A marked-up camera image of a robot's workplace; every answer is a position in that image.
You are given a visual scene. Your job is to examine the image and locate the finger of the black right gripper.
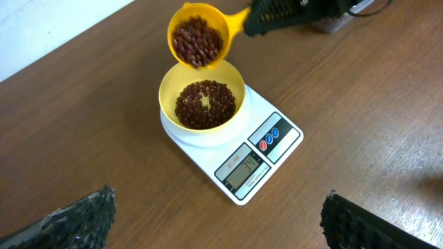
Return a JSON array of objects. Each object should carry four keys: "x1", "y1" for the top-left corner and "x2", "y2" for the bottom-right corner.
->
[{"x1": 243, "y1": 0, "x2": 311, "y2": 37}]

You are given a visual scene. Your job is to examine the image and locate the white digital kitchen scale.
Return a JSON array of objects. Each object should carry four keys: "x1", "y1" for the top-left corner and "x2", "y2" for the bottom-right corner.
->
[{"x1": 160, "y1": 87, "x2": 304, "y2": 205}]

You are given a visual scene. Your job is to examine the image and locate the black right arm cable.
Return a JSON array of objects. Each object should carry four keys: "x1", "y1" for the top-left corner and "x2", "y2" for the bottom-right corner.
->
[{"x1": 345, "y1": 0, "x2": 394, "y2": 18}]

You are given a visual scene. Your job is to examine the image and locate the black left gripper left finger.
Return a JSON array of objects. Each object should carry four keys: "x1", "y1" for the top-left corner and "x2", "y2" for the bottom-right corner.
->
[{"x1": 1, "y1": 185, "x2": 116, "y2": 248}]

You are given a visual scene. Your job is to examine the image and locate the yellow measuring scoop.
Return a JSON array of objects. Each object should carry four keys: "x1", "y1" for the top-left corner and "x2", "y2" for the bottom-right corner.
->
[{"x1": 168, "y1": 3, "x2": 251, "y2": 69}]

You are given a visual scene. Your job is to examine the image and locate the clear plastic bean container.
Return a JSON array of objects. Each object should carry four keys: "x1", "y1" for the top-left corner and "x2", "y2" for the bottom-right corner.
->
[{"x1": 312, "y1": 13, "x2": 353, "y2": 34}]

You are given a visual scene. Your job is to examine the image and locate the red adzuki beans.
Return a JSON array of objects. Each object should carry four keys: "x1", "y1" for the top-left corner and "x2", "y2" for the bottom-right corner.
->
[{"x1": 172, "y1": 15, "x2": 237, "y2": 131}]

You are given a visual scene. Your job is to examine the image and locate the yellow plastic bowl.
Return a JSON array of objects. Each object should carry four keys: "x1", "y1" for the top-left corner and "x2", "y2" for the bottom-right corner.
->
[{"x1": 159, "y1": 61, "x2": 246, "y2": 133}]

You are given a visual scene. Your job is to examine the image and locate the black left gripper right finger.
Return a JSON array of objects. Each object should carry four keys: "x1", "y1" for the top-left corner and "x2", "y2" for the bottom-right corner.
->
[{"x1": 320, "y1": 191, "x2": 437, "y2": 249}]

